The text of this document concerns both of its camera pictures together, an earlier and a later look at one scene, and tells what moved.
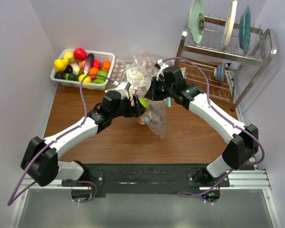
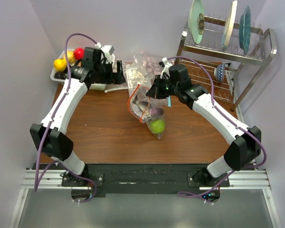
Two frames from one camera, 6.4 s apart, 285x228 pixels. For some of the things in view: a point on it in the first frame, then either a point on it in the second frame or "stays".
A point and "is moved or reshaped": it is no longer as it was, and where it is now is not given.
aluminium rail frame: [255, 181] stays
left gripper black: [136, 111] to [109, 80]
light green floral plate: [196, 20] stays
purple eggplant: [89, 63] is moved or reshaped
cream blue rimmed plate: [230, 26] stays
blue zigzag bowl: [219, 72] stays
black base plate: [106, 178] stays
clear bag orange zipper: [155, 116] stays
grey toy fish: [156, 114] is moved or reshaped
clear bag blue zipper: [169, 101] stays
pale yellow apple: [70, 56] stays
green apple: [144, 101] to [157, 126]
